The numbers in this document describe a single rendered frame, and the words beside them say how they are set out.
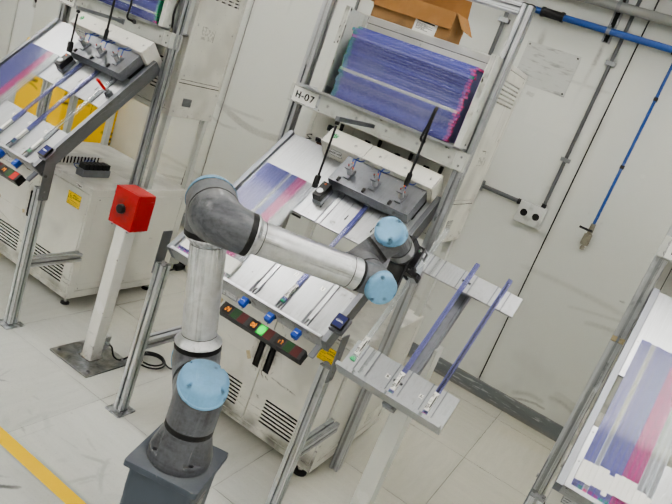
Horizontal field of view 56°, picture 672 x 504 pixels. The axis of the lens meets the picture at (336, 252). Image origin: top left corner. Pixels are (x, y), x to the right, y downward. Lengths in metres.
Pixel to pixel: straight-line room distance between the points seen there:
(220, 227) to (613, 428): 1.21
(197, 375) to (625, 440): 1.15
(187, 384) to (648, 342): 1.33
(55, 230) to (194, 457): 1.93
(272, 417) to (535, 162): 2.05
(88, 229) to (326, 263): 1.92
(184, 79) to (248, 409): 1.57
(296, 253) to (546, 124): 2.55
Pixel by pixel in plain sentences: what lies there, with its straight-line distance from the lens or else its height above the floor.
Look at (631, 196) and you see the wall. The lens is 3.66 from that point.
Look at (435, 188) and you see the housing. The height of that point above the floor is 1.23.
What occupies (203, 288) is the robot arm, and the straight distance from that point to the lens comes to 1.50.
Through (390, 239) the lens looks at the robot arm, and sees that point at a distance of 1.53.
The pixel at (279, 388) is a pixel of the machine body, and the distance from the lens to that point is 2.52.
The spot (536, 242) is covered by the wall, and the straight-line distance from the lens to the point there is 3.73.
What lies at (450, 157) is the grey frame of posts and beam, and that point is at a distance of 2.29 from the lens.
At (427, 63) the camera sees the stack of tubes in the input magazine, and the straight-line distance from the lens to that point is 2.33.
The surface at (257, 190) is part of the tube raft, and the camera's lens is 2.41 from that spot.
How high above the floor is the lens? 1.52
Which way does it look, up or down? 16 degrees down
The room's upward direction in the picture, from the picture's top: 21 degrees clockwise
